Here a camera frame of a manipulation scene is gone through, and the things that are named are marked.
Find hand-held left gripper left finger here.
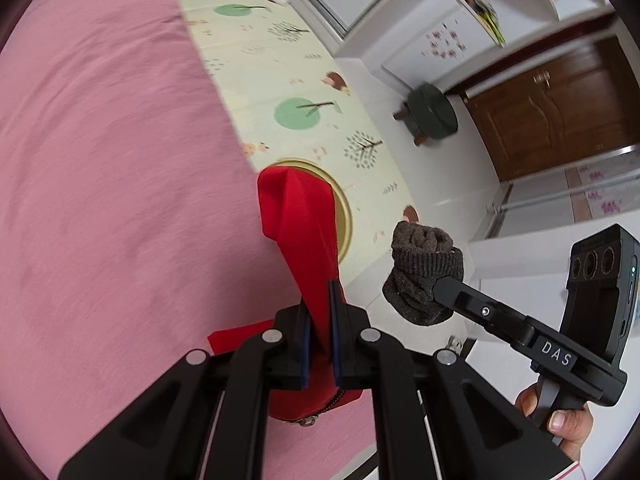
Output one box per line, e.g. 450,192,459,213
57,305,313,480

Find brown wooden door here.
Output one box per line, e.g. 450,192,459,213
462,35,640,183

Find round dark green stool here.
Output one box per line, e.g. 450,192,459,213
393,83,459,147

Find glass door with floral film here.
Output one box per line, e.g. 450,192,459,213
492,145,640,241

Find colourful books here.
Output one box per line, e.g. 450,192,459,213
460,0,507,47

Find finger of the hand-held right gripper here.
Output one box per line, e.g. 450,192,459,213
432,276,539,356

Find bed with pink sheet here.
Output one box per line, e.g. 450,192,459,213
0,0,381,480

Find red cloth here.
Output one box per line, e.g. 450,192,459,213
206,164,363,426

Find person's right hand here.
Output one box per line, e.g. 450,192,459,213
514,384,593,465

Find grey knitted sock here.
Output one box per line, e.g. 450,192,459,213
381,221,465,326

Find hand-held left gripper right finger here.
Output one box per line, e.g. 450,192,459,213
327,280,581,480

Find white cabinet with flower stickers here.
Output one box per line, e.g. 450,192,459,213
334,0,506,98

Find cream tree-print play mat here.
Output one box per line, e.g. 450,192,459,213
172,0,421,311

